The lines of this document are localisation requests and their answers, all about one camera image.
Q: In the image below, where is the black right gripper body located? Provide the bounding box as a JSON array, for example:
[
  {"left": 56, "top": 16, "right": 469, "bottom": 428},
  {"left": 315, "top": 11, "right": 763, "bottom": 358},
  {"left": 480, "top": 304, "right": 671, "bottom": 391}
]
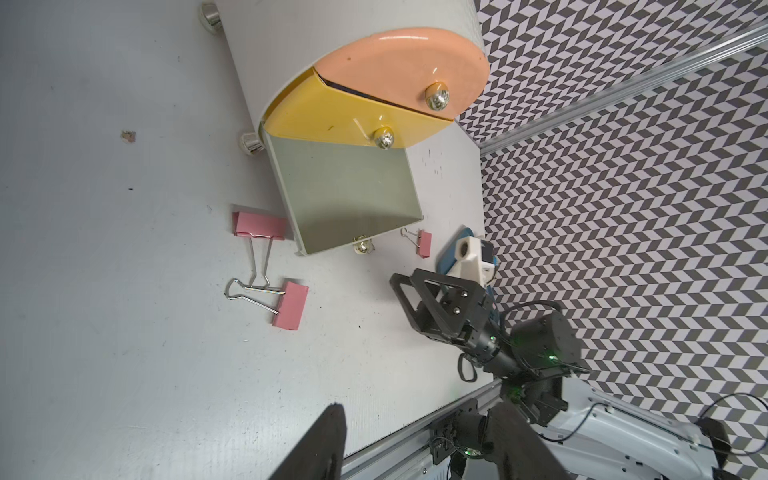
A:
[{"left": 446, "top": 287, "right": 585, "bottom": 396}]

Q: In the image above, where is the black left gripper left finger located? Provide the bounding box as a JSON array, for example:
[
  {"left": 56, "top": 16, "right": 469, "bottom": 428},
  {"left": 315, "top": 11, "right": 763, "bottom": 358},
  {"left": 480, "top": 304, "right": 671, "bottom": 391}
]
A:
[{"left": 269, "top": 403, "right": 347, "bottom": 480}]

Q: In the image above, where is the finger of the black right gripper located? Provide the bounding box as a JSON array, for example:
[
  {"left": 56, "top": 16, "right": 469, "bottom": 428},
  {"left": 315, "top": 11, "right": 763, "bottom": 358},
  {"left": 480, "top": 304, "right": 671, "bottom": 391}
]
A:
[{"left": 389, "top": 269, "right": 486, "bottom": 342}]

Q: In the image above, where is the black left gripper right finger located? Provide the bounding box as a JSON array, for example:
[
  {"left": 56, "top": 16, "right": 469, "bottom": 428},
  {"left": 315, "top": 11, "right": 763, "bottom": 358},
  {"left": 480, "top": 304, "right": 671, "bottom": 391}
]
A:
[{"left": 488, "top": 403, "right": 570, "bottom": 480}]

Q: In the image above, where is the pink binder clip small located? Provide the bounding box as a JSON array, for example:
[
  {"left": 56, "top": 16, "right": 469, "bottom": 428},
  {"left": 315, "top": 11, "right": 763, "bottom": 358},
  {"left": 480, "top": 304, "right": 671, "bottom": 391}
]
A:
[{"left": 400, "top": 228, "right": 432, "bottom": 259}]

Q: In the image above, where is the green bottom drawer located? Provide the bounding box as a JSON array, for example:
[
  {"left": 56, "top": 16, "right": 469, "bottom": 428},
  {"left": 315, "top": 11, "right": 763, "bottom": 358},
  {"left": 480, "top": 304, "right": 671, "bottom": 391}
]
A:
[{"left": 258, "top": 126, "right": 424, "bottom": 256}]

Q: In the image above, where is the orange top drawer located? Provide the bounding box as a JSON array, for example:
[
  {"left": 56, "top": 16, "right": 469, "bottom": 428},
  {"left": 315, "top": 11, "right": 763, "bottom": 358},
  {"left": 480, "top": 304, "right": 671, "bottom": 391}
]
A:
[{"left": 314, "top": 28, "right": 490, "bottom": 120}]

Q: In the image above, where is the yellow drawer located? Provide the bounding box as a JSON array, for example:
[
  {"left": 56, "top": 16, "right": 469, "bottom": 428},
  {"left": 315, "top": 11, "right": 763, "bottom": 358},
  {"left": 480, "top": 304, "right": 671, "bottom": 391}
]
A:
[{"left": 263, "top": 68, "right": 452, "bottom": 150}]

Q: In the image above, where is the white round drawer cabinet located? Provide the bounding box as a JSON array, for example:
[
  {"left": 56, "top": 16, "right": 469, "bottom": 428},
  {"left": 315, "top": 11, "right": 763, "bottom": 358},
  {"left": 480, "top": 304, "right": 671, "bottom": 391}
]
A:
[{"left": 199, "top": 0, "right": 486, "bottom": 157}]

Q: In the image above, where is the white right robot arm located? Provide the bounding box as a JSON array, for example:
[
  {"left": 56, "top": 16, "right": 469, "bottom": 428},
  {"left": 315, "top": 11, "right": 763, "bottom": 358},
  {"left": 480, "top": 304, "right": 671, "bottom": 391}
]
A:
[{"left": 390, "top": 269, "right": 733, "bottom": 479}]

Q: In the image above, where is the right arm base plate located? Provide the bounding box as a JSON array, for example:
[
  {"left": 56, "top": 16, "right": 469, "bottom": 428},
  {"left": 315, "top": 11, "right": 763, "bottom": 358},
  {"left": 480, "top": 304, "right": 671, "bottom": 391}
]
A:
[{"left": 429, "top": 399, "right": 500, "bottom": 479}]

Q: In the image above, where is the aluminium front rail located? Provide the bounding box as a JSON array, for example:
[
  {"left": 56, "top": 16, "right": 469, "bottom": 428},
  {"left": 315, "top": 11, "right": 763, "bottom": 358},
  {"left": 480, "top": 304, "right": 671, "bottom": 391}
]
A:
[{"left": 340, "top": 380, "right": 501, "bottom": 479}]

